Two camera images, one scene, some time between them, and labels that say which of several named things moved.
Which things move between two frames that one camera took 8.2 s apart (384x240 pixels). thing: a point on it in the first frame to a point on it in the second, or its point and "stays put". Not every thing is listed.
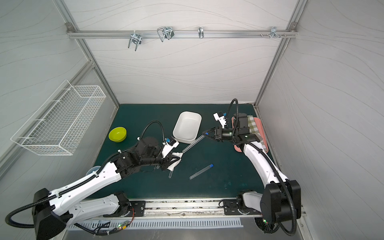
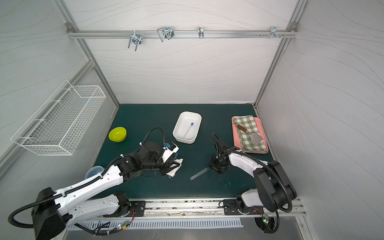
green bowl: (117, 134) stays put
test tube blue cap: (198, 173) stays put
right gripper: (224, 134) to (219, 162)
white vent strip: (155, 223) stays put
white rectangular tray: (187, 126) stays put
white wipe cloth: (178, 154) to (173, 172)
